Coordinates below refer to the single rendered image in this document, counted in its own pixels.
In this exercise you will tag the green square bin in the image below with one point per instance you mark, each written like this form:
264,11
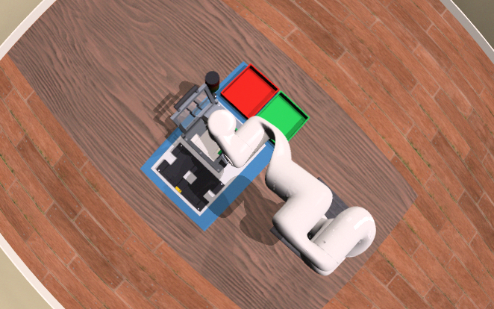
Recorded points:
283,113

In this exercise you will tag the red bin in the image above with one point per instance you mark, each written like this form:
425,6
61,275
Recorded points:
249,91

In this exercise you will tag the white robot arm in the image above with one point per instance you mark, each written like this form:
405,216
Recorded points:
307,199

